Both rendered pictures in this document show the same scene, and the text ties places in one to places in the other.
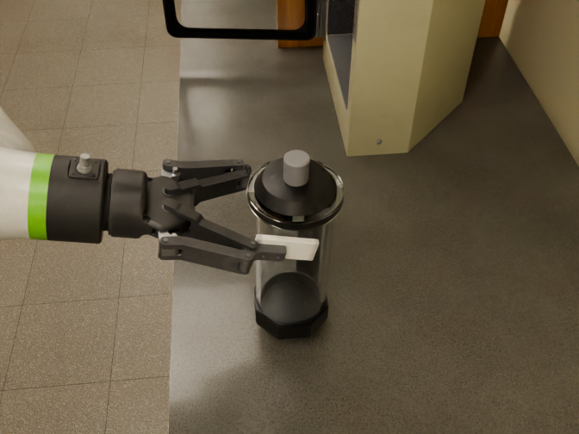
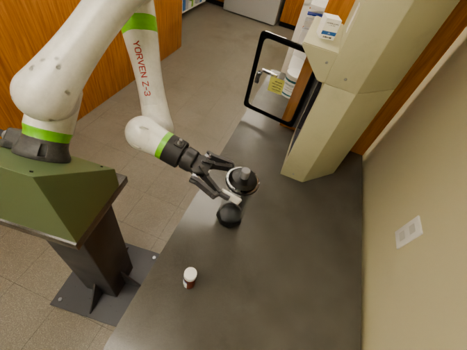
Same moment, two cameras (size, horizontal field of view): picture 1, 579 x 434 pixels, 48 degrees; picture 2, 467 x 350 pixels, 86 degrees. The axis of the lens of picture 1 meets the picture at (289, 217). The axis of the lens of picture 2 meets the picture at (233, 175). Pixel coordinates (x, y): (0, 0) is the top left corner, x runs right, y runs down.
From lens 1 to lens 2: 0.14 m
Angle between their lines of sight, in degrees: 10
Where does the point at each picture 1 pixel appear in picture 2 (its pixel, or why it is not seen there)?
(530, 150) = (347, 202)
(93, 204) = (176, 155)
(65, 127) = (206, 116)
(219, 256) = (206, 189)
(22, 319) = (162, 173)
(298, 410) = (214, 249)
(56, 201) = (166, 149)
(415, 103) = (310, 167)
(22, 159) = (162, 132)
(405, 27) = (317, 139)
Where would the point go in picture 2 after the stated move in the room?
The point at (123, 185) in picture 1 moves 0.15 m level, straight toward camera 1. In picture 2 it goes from (188, 153) to (176, 192)
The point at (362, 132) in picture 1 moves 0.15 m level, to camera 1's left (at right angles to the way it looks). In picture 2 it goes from (288, 168) to (258, 154)
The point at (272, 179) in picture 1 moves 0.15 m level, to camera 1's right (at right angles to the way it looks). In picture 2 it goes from (236, 173) to (281, 195)
